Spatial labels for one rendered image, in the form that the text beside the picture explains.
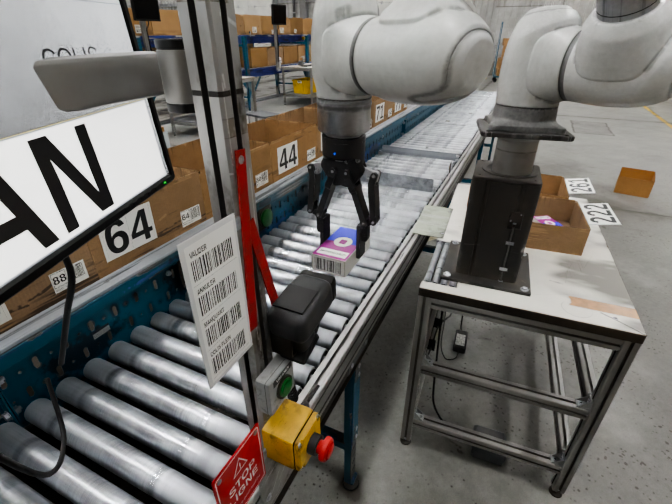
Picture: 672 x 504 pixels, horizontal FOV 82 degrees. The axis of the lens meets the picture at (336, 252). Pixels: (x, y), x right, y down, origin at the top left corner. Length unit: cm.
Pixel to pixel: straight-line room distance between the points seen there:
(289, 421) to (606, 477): 144
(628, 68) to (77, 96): 93
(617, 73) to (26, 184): 98
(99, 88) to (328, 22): 32
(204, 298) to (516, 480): 150
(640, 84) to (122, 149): 93
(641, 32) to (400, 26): 57
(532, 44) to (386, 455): 142
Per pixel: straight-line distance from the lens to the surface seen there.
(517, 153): 117
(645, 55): 101
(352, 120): 65
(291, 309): 55
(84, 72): 45
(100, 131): 46
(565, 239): 154
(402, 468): 168
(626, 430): 212
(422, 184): 197
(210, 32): 43
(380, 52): 54
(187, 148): 166
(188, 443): 86
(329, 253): 73
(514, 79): 113
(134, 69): 49
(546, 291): 132
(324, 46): 63
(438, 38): 50
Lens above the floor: 142
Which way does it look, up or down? 30 degrees down
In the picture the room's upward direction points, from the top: straight up
